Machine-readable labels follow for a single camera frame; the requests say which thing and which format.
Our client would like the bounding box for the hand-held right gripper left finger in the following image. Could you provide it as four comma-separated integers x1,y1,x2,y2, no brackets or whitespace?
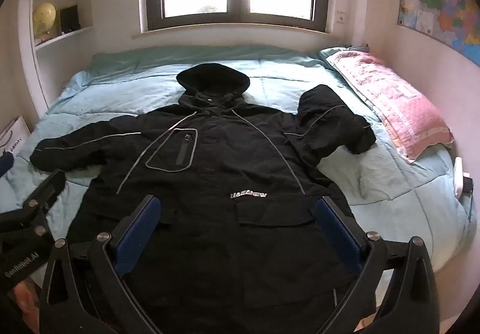
39,195,164,334

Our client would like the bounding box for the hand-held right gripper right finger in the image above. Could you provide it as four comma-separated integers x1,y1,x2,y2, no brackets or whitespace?
316,196,439,334

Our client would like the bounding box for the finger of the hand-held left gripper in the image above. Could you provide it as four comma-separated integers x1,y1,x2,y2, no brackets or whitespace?
22,170,67,238

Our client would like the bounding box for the black hooded jacket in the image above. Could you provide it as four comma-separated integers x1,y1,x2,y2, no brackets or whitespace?
30,63,377,334

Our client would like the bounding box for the dark blue object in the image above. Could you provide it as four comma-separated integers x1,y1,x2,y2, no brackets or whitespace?
0,154,15,178

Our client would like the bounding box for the white paper bag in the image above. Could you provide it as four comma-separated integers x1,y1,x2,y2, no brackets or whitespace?
0,116,32,159

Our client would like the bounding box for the light blue quilt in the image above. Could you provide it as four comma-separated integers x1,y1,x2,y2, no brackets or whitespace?
5,45,474,297

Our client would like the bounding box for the white plug adapter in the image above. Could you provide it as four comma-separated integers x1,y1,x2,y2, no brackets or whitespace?
454,156,474,197

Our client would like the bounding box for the pink pillow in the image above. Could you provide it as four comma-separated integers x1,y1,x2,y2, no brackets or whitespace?
325,50,454,163

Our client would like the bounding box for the yellow globe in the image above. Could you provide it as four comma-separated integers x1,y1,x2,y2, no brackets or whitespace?
32,2,57,40

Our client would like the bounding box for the light green blanket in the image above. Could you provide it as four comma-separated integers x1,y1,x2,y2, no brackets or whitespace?
90,45,327,77

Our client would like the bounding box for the white wall bookshelf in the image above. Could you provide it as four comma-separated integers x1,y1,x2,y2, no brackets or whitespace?
19,0,96,121

